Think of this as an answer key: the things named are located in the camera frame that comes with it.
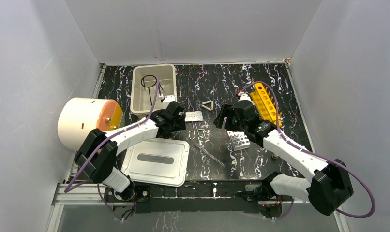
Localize yellow test tube rack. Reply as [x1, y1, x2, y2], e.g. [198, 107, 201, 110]
[250, 83, 283, 127]

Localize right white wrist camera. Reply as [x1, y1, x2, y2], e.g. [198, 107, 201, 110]
[236, 91, 253, 102]

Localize white cylindrical centrifuge drum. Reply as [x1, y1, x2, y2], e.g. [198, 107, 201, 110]
[57, 97, 124, 151]

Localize white clay triangle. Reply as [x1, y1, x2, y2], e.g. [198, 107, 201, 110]
[201, 100, 214, 111]

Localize white bin lid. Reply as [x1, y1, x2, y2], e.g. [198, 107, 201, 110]
[121, 138, 190, 187]

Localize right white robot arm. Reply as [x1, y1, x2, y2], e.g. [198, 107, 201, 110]
[213, 100, 354, 216]

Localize beige plastic bin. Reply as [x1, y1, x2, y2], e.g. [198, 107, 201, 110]
[130, 64, 178, 118]

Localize black wire tripod stand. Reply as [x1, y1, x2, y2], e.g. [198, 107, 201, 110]
[140, 74, 165, 106]

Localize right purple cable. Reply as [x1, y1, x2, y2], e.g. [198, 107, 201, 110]
[240, 81, 376, 219]

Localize metal perforated tube rack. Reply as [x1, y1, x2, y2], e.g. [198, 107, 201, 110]
[227, 130, 251, 151]

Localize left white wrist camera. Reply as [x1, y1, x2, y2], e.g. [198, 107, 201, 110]
[161, 95, 176, 105]

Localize metal crucible tongs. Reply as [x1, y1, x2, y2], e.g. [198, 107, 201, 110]
[187, 100, 205, 140]

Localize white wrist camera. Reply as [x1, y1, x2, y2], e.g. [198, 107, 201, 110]
[236, 91, 253, 102]
[161, 95, 176, 105]

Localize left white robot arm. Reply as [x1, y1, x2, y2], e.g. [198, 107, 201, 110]
[74, 101, 186, 201]

